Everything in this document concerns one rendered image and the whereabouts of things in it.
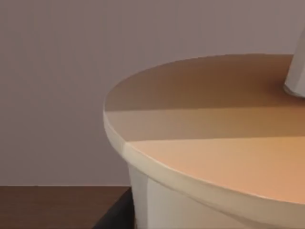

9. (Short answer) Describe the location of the dark brown wooden board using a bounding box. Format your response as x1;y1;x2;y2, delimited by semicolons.
0;185;131;229

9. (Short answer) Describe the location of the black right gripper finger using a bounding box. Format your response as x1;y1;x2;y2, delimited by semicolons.
92;187;138;229

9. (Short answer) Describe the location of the cream plant pot brown soil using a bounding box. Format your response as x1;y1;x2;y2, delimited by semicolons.
102;30;305;229

